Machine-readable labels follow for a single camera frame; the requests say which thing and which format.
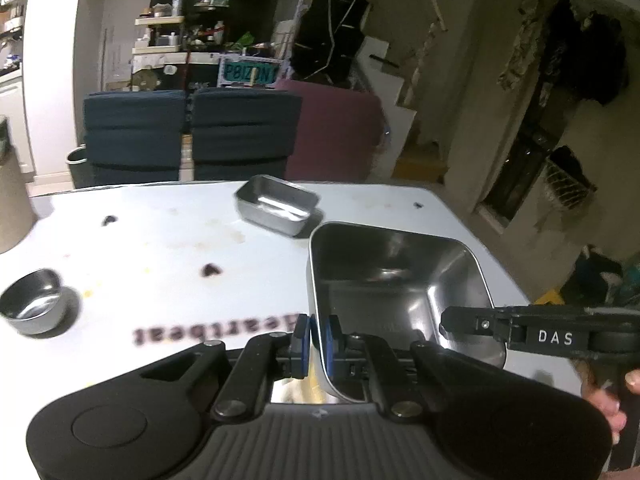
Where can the maroon chair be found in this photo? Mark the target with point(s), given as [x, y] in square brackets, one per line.
[335, 130]

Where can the cluttered storage shelf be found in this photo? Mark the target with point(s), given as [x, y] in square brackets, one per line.
[200, 20]

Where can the white kitchen cabinet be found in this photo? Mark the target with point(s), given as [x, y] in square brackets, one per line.
[15, 120]

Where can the beige canister with steel lid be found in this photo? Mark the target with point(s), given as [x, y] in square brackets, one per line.
[12, 195]

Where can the colourful cloth pile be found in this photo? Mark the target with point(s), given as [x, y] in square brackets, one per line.
[600, 277]

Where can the dark blue chair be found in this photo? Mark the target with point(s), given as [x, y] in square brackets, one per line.
[245, 130]
[132, 130]

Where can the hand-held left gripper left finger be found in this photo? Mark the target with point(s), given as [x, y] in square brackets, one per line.
[300, 352]

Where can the teal sign board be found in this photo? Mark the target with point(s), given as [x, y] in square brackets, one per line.
[247, 72]

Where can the white step unit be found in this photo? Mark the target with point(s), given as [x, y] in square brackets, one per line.
[390, 75]

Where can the dark hanging clothes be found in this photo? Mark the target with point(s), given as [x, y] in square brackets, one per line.
[585, 50]

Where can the dark waste bin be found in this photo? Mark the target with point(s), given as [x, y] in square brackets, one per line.
[75, 165]

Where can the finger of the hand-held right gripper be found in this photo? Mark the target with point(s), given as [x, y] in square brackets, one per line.
[475, 324]

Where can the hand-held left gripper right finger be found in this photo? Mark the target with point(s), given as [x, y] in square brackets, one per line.
[330, 352]

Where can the person's right hand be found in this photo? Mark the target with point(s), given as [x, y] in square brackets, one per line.
[610, 405]

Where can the black folded stroller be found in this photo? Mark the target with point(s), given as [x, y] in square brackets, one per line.
[327, 30]

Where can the small round steel bowl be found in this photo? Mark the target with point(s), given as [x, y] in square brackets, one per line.
[32, 305]

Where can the rectangular steel container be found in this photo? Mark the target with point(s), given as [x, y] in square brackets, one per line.
[380, 260]
[277, 205]

